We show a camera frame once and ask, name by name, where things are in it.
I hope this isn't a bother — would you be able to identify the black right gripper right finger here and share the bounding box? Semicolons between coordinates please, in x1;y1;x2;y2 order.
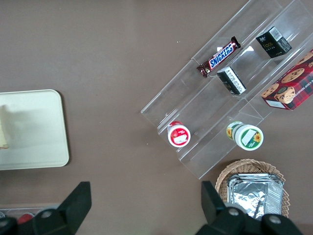
200;181;264;235

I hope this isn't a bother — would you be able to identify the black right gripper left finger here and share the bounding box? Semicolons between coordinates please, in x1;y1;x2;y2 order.
31;181;92;235

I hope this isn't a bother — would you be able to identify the aluminium foil tray stack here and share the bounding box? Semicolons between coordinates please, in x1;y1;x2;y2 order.
226;173;285;221

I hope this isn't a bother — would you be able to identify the wicker basket with foil trays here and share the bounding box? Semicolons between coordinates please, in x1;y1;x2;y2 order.
215;159;290;219

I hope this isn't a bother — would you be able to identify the beige plastic serving tray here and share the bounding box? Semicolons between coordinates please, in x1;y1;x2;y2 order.
0;89;70;171

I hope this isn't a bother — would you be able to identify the red cola bottle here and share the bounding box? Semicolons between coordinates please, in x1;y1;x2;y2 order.
16;213;35;225

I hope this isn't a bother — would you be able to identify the green lidded yogurt cup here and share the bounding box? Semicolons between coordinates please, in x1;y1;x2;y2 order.
225;120;265;151

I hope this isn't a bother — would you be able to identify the red lidded yogurt cup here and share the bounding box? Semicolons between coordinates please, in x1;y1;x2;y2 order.
167;120;192;148

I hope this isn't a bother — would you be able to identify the clear acrylic stepped shelf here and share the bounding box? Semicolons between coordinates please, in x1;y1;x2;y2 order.
140;0;313;181

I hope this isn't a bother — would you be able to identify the small black carton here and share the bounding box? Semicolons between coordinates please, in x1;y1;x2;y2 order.
216;66;247;96
255;26;293;59

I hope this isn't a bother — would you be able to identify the red chocolate chip cookie box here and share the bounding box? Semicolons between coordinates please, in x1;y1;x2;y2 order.
260;48;313;112

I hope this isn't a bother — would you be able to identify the Snickers chocolate bar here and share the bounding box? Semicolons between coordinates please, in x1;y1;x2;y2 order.
196;36;242;79

